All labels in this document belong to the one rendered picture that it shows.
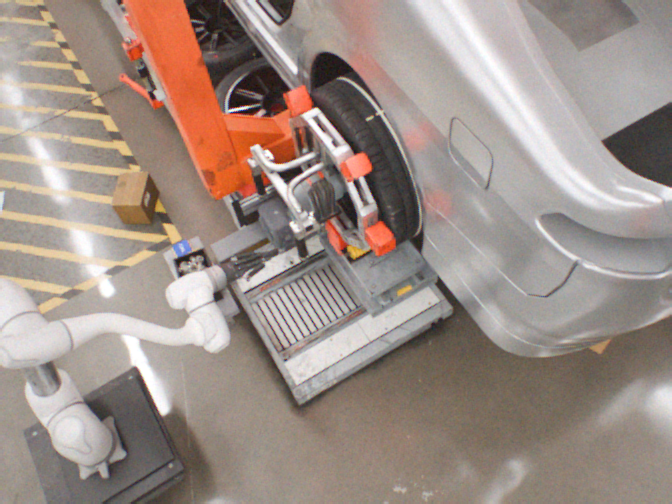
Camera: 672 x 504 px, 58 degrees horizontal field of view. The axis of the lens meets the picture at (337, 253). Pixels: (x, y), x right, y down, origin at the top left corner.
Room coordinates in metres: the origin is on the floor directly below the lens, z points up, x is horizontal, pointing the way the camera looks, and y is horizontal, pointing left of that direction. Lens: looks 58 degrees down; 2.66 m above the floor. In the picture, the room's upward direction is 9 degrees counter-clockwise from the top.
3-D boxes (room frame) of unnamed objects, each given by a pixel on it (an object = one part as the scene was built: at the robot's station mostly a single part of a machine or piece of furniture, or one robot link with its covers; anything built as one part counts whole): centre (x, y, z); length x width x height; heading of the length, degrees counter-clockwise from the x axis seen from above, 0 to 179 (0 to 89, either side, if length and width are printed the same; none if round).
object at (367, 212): (1.43, -0.03, 0.85); 0.54 x 0.07 x 0.54; 23
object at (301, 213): (1.29, 0.05, 1.03); 0.19 x 0.18 x 0.11; 113
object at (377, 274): (1.50, -0.18, 0.32); 0.40 x 0.30 x 0.28; 23
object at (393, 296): (1.50, -0.18, 0.13); 0.50 x 0.36 x 0.10; 23
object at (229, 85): (2.27, 0.19, 0.39); 0.66 x 0.66 x 0.24
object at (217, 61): (2.93, 0.47, 0.39); 0.66 x 0.66 x 0.24
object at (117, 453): (0.71, 1.03, 0.35); 0.22 x 0.18 x 0.06; 21
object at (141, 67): (2.85, 0.94, 0.30); 0.09 x 0.05 x 0.50; 23
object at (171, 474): (0.73, 1.04, 0.15); 0.50 x 0.50 x 0.30; 24
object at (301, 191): (1.40, 0.04, 0.85); 0.21 x 0.14 x 0.14; 113
